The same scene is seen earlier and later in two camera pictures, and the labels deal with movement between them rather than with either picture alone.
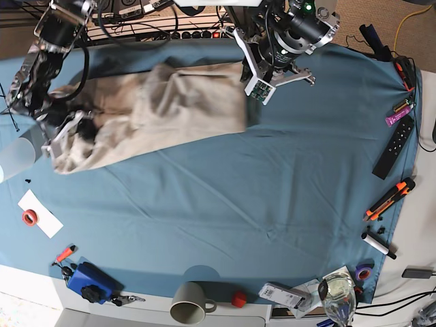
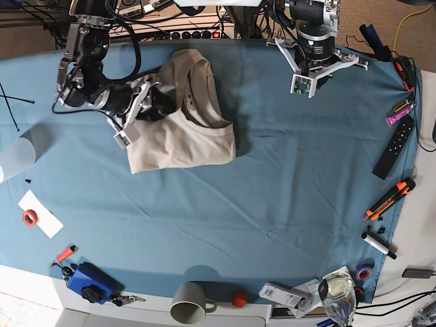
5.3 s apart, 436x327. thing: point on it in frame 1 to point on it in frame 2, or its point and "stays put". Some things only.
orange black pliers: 406,68 stays put
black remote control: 394,147 stays put
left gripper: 87,129 to 163,103
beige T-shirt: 141,111 to 199,132
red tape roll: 30,217 stays put
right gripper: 262,86 to 303,84
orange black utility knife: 401,189 stays put
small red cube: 238,299 stays put
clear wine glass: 338,294 stays put
